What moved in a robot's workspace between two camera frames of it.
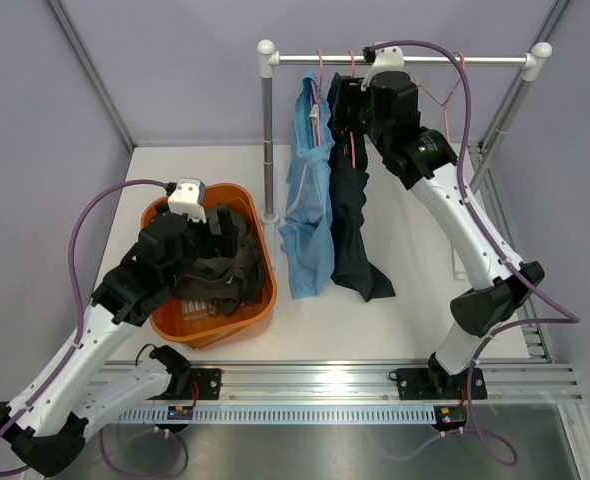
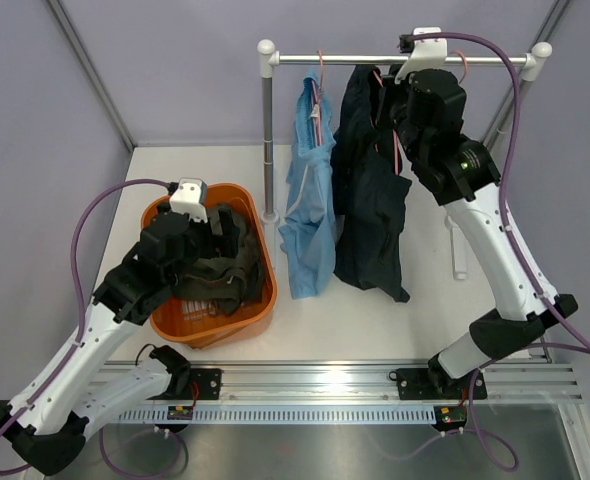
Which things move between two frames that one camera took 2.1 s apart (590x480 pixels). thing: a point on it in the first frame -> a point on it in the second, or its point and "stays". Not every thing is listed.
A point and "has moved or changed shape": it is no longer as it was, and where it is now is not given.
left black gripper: [210, 250] stays
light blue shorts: [307, 232] stays
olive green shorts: [229, 281] stays
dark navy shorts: [352, 267] has moved or changed shape
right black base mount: [435, 384] stays
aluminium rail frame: [533, 378] stays
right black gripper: [343, 81] -> [389, 92]
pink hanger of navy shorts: [351, 134] has moved or changed shape
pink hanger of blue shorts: [316, 104] stays
